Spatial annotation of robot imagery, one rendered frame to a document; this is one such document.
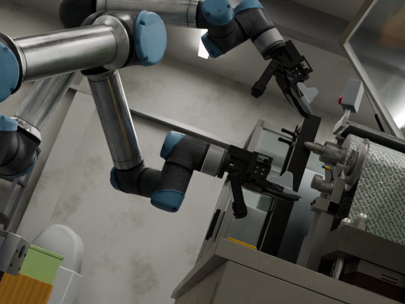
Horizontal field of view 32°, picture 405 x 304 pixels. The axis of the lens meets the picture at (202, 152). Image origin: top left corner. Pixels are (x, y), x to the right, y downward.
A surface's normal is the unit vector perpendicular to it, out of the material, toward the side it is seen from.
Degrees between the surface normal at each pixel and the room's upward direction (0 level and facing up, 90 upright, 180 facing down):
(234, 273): 90
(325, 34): 90
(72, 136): 90
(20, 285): 90
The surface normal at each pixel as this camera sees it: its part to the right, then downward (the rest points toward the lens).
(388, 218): 0.08, -0.24
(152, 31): 0.87, 0.10
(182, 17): -0.21, 0.46
